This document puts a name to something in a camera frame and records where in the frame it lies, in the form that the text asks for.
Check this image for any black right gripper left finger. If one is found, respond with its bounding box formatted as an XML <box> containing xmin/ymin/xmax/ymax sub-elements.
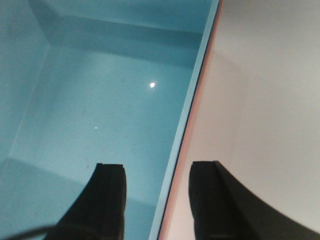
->
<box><xmin>45</xmin><ymin>163</ymin><xmax>127</xmax><ymax>240</ymax></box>

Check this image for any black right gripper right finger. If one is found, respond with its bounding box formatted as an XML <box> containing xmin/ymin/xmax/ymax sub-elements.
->
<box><xmin>189</xmin><ymin>161</ymin><xmax>320</xmax><ymax>240</ymax></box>

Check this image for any light blue plastic box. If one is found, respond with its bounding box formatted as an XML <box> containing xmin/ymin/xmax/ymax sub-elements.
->
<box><xmin>0</xmin><ymin>0</ymin><xmax>220</xmax><ymax>240</ymax></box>

